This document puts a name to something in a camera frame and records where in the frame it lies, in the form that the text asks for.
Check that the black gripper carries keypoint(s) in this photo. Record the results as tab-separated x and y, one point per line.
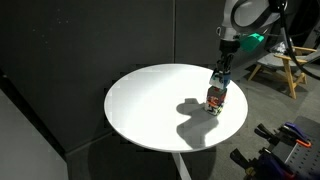
228	49

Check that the blue soft toy block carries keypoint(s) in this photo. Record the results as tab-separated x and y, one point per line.
220	82

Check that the orange multicolour soft toy block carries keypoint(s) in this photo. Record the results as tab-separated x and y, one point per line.
216	96

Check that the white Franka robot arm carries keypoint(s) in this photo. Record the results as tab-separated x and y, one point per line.
246	16

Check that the green white black cube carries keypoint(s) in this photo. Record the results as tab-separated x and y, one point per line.
215	110

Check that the clear plastic bag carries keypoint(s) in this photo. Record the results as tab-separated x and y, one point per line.
281	48

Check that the wooden chair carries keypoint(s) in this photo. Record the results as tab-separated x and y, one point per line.
291	71

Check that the black clamp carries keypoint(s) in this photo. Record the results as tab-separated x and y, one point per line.
242	159
268	132

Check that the purple clamp with orange tip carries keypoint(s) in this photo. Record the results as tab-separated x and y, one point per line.
298	135

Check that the white table leg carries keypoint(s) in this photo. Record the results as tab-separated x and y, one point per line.
181	166

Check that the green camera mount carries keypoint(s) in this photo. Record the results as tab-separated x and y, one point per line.
251	41

